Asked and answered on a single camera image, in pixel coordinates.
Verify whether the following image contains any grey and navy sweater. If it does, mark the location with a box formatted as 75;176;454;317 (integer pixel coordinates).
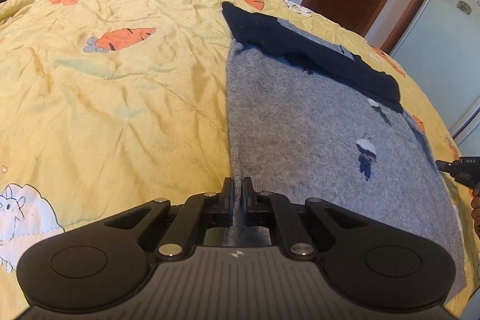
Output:
222;2;466;293

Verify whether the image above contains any right hand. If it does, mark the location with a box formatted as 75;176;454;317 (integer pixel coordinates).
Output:
471;187;480;237

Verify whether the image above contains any yellow floral quilt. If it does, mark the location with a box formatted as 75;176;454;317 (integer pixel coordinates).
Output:
1;0;460;319

